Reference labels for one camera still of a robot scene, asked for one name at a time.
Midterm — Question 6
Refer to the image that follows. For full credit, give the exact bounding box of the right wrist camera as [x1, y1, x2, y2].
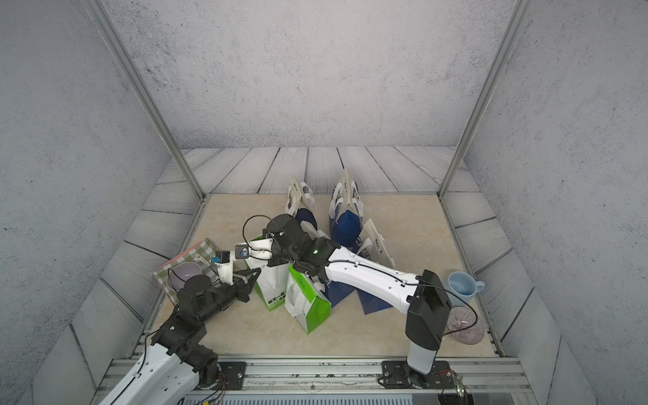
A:
[234, 244, 251, 260]

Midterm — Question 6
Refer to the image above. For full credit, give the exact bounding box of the green checkered cloth mat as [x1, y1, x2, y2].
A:
[154, 238, 219, 305]

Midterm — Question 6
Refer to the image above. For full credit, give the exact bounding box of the blue white takeout bag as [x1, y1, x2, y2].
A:
[325, 281, 355, 307]

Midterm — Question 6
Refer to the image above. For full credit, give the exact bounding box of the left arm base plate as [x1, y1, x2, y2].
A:
[205, 361, 247, 391]

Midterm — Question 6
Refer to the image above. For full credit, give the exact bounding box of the dark navy takeaway bag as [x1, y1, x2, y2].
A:
[284, 175, 319, 232]

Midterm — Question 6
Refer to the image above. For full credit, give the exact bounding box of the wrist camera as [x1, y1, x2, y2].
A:
[211, 251, 231, 265]
[234, 244, 251, 260]

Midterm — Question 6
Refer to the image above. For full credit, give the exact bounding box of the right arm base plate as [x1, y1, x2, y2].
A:
[377, 360, 456, 391]

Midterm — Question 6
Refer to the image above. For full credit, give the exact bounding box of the blue white bag lying right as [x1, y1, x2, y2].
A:
[356, 289, 392, 316]

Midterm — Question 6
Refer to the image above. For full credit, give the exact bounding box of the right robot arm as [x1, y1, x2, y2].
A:
[265, 214, 452, 376]

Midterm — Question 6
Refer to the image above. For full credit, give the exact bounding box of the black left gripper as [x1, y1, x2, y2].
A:
[197, 267, 262, 327]

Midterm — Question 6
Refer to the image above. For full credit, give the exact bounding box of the light blue mug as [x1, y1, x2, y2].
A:
[444, 272, 485, 307]

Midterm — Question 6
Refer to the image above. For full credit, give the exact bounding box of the lilac ceramic bowl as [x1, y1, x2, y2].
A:
[167, 262, 203, 292]

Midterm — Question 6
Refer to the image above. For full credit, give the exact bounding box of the blue bag standing rear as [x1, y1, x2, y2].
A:
[329, 169, 364, 252]

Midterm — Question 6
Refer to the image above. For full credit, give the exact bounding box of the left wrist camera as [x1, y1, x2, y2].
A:
[211, 251, 231, 265]

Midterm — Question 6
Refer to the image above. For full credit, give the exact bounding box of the green white takeout bag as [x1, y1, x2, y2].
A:
[245, 236, 290, 312]
[285, 265, 332, 334]

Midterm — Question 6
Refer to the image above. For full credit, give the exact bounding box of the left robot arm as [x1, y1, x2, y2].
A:
[101, 268, 261, 404]

